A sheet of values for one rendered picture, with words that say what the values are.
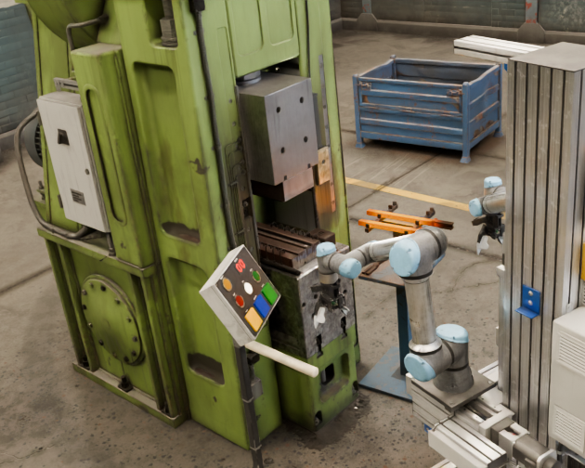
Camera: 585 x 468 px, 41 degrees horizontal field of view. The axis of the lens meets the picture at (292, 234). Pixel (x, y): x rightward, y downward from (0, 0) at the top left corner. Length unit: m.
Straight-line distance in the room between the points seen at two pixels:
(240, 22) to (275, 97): 0.33
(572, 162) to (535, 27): 8.85
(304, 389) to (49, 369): 1.76
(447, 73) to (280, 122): 4.65
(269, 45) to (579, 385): 1.87
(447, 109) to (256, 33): 3.95
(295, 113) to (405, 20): 8.97
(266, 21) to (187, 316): 1.48
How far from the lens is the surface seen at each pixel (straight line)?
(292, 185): 3.52
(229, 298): 3.10
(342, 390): 4.18
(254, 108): 3.37
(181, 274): 3.86
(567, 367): 2.72
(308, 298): 3.71
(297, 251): 3.68
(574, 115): 2.43
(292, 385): 4.05
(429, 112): 7.29
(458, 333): 2.92
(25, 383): 5.02
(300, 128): 3.50
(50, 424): 4.62
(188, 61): 3.21
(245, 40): 3.42
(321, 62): 3.79
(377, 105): 7.53
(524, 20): 11.38
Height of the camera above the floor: 2.66
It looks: 26 degrees down
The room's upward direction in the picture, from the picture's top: 7 degrees counter-clockwise
